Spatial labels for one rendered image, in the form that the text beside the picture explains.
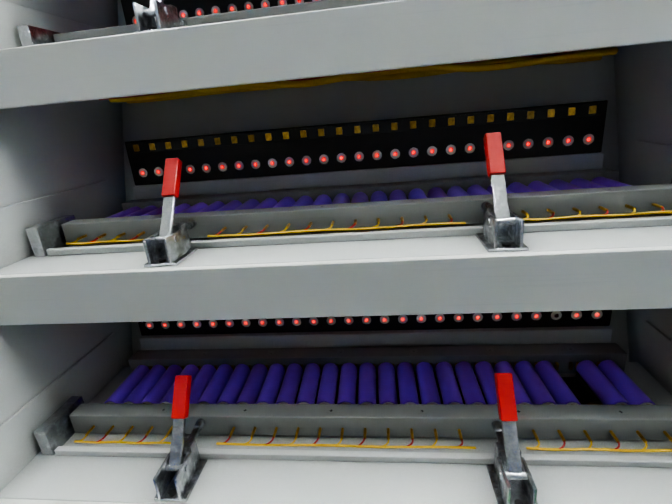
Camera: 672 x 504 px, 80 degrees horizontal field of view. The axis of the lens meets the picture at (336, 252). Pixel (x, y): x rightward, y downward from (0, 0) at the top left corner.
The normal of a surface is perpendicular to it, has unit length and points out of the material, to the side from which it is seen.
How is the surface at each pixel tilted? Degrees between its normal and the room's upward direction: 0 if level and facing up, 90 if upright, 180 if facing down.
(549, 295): 109
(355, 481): 19
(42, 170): 90
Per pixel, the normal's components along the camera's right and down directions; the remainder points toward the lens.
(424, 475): -0.08, -0.94
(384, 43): -0.11, 0.33
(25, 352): 0.99, -0.04
